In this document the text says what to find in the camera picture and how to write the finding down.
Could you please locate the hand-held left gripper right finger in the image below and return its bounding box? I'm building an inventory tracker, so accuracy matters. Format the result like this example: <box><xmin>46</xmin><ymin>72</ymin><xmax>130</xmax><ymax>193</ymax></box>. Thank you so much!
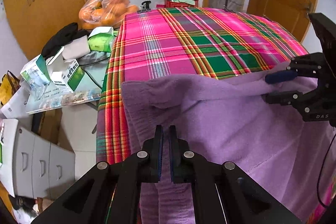
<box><xmin>168</xmin><ymin>125</ymin><xmax>302</xmax><ymax>224</ymax></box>

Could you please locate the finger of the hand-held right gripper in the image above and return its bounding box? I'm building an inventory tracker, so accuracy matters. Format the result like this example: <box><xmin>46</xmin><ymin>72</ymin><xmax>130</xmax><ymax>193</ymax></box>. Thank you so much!
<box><xmin>265</xmin><ymin>52</ymin><xmax>330</xmax><ymax>84</ymax></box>
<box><xmin>264</xmin><ymin>90</ymin><xmax>323</xmax><ymax>119</ymax></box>

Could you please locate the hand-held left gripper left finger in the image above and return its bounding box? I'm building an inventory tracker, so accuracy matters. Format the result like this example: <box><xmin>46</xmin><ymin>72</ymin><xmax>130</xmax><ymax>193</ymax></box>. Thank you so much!
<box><xmin>31</xmin><ymin>124</ymin><xmax>164</xmax><ymax>224</ymax></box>

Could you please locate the purple sweater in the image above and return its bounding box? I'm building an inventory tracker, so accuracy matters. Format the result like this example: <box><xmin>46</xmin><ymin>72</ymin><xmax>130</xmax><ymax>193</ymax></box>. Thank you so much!
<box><xmin>121</xmin><ymin>61</ymin><xmax>336</xmax><ymax>224</ymax></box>

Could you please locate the folding table with printed top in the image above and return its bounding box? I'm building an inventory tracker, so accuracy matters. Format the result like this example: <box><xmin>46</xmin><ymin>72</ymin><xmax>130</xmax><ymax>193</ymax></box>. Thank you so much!
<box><xmin>26</xmin><ymin>51</ymin><xmax>109</xmax><ymax>114</ymax></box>

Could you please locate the pink plaid bed sheet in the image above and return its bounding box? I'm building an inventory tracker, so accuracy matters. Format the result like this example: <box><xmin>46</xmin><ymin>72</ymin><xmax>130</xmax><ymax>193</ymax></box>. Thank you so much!
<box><xmin>95</xmin><ymin>7</ymin><xmax>336</xmax><ymax>224</ymax></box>

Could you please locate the flat cardboard carton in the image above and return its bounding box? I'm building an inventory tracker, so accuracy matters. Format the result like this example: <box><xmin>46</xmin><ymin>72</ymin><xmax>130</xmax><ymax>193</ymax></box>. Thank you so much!
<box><xmin>33</xmin><ymin>109</ymin><xmax>63</xmax><ymax>144</ymax></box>

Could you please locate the green white medicine box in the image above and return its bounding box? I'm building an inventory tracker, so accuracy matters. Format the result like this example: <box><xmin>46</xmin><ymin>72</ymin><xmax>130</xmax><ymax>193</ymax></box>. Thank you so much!
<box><xmin>47</xmin><ymin>46</ymin><xmax>86</xmax><ymax>93</ymax></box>

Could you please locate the red box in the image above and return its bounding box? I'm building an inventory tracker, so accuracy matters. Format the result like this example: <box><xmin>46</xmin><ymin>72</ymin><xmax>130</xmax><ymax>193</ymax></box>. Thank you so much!
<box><xmin>165</xmin><ymin>0</ymin><xmax>201</xmax><ymax>8</ymax></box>

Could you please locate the green tissue packet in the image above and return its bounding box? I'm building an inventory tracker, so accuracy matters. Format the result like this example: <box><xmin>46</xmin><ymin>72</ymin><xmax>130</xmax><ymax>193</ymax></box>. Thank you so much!
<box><xmin>88</xmin><ymin>27</ymin><xmax>119</xmax><ymax>52</ymax></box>

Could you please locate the grey drawer cabinet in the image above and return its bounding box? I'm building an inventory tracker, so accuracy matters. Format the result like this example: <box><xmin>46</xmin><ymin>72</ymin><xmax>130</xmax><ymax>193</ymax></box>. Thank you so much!
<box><xmin>0</xmin><ymin>119</ymin><xmax>76</xmax><ymax>198</ymax></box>

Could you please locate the black binder clip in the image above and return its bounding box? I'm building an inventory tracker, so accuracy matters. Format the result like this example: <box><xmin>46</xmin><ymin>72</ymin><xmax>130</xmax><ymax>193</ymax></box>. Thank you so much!
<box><xmin>137</xmin><ymin>0</ymin><xmax>152</xmax><ymax>14</ymax></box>

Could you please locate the teal white box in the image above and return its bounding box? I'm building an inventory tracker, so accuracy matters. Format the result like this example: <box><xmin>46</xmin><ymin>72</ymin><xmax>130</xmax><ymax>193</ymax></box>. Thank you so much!
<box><xmin>20</xmin><ymin>54</ymin><xmax>52</xmax><ymax>88</ymax></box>

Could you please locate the white carton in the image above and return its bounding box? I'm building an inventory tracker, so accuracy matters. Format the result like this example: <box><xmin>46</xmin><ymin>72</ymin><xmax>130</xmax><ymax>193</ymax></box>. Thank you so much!
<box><xmin>0</xmin><ymin>86</ymin><xmax>34</xmax><ymax>119</ymax></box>

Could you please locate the bag of oranges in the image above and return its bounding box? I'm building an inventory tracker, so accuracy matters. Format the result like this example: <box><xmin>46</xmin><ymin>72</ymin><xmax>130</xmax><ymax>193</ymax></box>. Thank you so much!
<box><xmin>79</xmin><ymin>0</ymin><xmax>139</xmax><ymax>30</ymax></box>

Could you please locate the black garment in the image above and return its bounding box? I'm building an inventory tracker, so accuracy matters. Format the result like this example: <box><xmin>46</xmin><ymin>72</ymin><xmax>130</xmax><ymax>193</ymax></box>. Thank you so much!
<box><xmin>42</xmin><ymin>22</ymin><xmax>90</xmax><ymax>59</ymax></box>

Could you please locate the yellow bag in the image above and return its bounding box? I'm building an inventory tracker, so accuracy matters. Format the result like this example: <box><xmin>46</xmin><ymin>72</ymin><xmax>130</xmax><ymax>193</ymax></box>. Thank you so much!
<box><xmin>0</xmin><ymin>70</ymin><xmax>22</xmax><ymax>106</ymax></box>

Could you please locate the metal door handle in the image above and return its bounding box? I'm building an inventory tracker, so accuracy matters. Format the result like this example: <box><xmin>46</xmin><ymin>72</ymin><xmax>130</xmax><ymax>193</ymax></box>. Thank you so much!
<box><xmin>301</xmin><ymin>1</ymin><xmax>313</xmax><ymax>14</ymax></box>

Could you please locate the black cable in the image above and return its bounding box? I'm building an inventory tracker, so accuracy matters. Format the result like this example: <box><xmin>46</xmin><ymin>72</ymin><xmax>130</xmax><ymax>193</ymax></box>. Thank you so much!
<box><xmin>316</xmin><ymin>130</ymin><xmax>336</xmax><ymax>207</ymax></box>

